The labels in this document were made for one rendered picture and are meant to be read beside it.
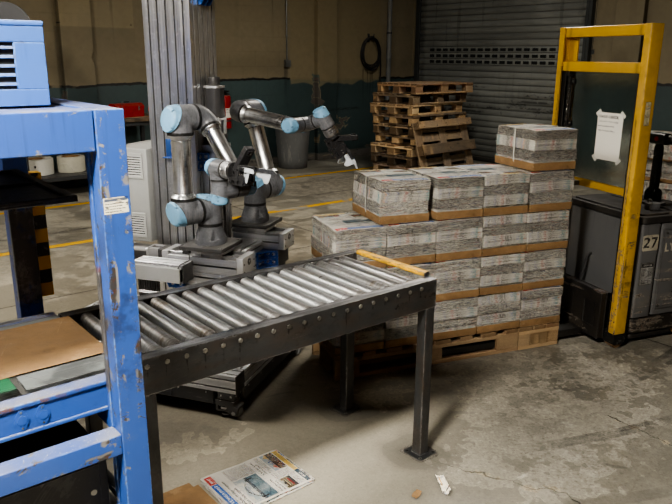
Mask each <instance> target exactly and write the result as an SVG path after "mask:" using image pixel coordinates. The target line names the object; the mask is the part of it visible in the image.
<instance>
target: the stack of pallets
mask: <svg viewBox="0 0 672 504"><path fill-rule="evenodd" d="M377 85H378V91H377V92H373V97H374V98H373V102H372V103H370V113H372V116H373V121H372V122H373V132H375V135H376V140H375V142H370V144H371V162H373V170H374V169H405V170H406V171H407V170H408V169H409V168H420V167H418V161H417V160H419V159H418V157H417V155H416V150H415V147H416V144H414V140H415V138H414V134H413V133H412V128H411V124H412V123H416V122H420V121H431V120H442V119H448V115H455V118H465V115H466V112H462V103H463V102H466V95H467V92H473V82H453V81H402V82H377ZM456 85H462V91H456ZM389 86H393V90H389ZM449 95H456V98H455V101H449ZM384 96H389V100H384ZM430 96H433V99H432V100H431V98H430ZM408 98H409V99H408ZM444 105H452V108H451V110H448V111H447V110H444ZM425 106H429V107H430V109H425ZM381 107H387V110H381ZM383 117H389V120H383ZM430 117H433V119H430ZM384 127H389V129H386V130H384ZM386 137H392V139H386ZM405 145H409V146H405ZM382 147H387V148H386V149H382ZM382 157H387V158H382ZM384 166H386V167H387V168H384Z"/></svg>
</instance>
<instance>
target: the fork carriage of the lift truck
mask: <svg viewBox="0 0 672 504"><path fill-rule="evenodd" d="M563 278H564V283H563V285H561V286H562V287H564V288H563V295H562V296H561V306H560V307H561V308H560V313H559V314H560V320H561V321H563V322H565V323H570V322H571V323H573V324H575V325H577V326H579V327H580V328H581V331H582V332H584V333H586V334H587V335H589V336H591V337H593V338H595V339H597V338H603V331H604V323H605V315H606V306H607V298H608V291H606V290H604V289H601V288H599V287H597V286H594V285H592V284H590V283H588V282H585V281H583V280H581V279H578V278H576V277H574V276H571V275H569V274H567V273H564V276H563Z"/></svg>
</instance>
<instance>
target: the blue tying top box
mask: <svg viewBox="0 0 672 504"><path fill-rule="evenodd" d="M42 26H43V22H42V21H36V20H8V19H0V107H18V106H45V105H51V102H50V92H49V83H48V73H47V64H46V54H45V44H44V34H43V27H42Z"/></svg>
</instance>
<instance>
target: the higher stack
mask: <svg viewBox="0 0 672 504"><path fill-rule="evenodd" d="M498 126H499V127H498V134H497V140H496V141H497V142H496V143H497V144H496V145H497V147H496V149H497V150H496V155H497V156H502V157H506V158H511V159H513V161H514V159H516V160H520V161H525V162H529V163H551V162H568V161H575V159H576V156H577V153H576V151H577V149H576V144H577V137H578V136H577V134H578V129H574V128H569V127H558V126H557V127H555V126H553V125H547V124H506V125H498ZM496 165H501V166H505V167H508V168H510V169H511V168H512V169H516V170H520V171H524V172H527V173H530V178H529V179H530V180H529V181H530V183H529V184H528V185H529V190H528V192H529V196H528V197H527V198H528V202H527V204H529V205H535V204H547V203H560V202H571V200H572V196H571V195H573V194H572V190H573V187H574V181H575V180H573V179H574V176H573V175H574V171H572V170H569V169H561V170H546V171H530V170H525V169H521V168H517V167H513V166H509V165H504V164H496ZM568 216H569V210H567V209H563V210H552V211H540V212H527V218H526V219H527V221H526V222H527V223H526V228H525V232H527V234H526V235H527V237H526V239H527V240H526V242H525V244H527V245H528V244H537V243H547V242H557V241H567V239H568V234H569V233H568V230H569V229H568V227H569V226H568V225H569V217H568ZM522 253H524V254H525V257H524V266H523V267H524V268H523V269H522V270H523V276H522V277H523V278H522V283H528V282H536V281H544V280H552V279H560V278H563V276H564V267H565V265H566V264H565V261H566V258H565V256H566V255H565V253H566V249H564V248H558V249H548V250H539V251H529V252H526V251H525V252H522ZM563 288H564V287H562V286H561V285H558V286H550V287H543V288H536V289H528V290H521V291H520V294H521V295H520V300H521V301H520V313H519V314H520V315H519V320H520V321H522V320H528V319H535V318H542V317H549V316H556V315H559V313H560V308H561V307H560V306H561V296H562V295H563ZM516 329H518V330H517V332H518V341H517V350H523V349H529V348H535V347H541V346H547V345H553V344H557V339H558V329H559V322H552V323H546V324H539V325H533V326H526V327H517V328H516Z"/></svg>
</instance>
